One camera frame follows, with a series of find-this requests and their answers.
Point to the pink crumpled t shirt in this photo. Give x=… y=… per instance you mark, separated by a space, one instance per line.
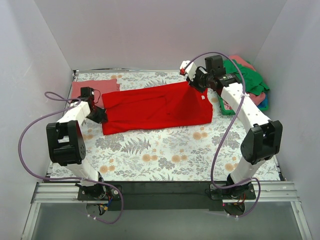
x=242 y=61

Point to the floral patterned table mat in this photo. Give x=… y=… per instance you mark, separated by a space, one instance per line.
x=189 y=153

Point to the green plastic basket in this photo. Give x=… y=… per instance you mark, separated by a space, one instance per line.
x=228 y=111

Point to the green crumpled t shirt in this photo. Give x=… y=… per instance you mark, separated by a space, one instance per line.
x=254 y=82

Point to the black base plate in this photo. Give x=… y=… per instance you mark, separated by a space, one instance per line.
x=165 y=195

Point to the folded pink t shirt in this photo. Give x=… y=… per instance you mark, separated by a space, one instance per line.
x=99 y=86

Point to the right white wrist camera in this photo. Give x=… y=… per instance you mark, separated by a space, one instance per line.
x=188 y=68

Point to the blue crumpled garment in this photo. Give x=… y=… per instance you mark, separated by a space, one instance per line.
x=264 y=105

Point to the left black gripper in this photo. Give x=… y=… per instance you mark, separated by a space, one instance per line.
x=99 y=115

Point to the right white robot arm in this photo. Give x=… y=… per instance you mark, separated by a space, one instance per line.
x=263 y=136

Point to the red t shirt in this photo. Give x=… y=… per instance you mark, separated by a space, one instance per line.
x=153 y=108

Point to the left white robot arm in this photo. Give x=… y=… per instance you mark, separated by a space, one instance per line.
x=66 y=144

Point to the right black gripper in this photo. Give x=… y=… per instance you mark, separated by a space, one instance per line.
x=196 y=81

